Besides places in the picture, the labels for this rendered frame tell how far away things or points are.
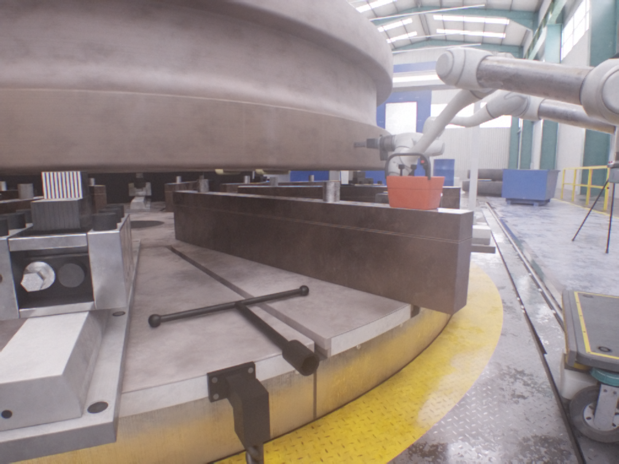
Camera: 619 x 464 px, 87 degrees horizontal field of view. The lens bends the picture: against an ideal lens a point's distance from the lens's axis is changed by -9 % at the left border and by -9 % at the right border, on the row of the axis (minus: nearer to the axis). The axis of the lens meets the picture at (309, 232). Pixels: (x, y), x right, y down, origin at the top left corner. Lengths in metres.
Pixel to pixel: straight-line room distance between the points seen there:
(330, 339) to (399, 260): 0.46
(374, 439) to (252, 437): 0.47
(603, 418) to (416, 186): 0.96
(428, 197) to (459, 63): 0.47
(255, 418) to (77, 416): 0.37
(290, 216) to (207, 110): 0.68
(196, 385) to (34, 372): 0.39
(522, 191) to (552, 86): 9.78
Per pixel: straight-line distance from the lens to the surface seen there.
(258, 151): 1.57
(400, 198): 1.44
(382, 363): 1.51
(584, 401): 1.44
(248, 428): 0.92
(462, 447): 1.32
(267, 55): 1.85
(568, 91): 1.18
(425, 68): 6.74
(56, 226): 1.18
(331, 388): 1.32
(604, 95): 1.05
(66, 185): 1.28
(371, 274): 1.55
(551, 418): 1.55
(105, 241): 1.06
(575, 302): 1.75
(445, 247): 1.37
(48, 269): 1.17
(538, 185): 10.86
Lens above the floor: 0.82
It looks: 9 degrees down
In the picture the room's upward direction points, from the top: straight up
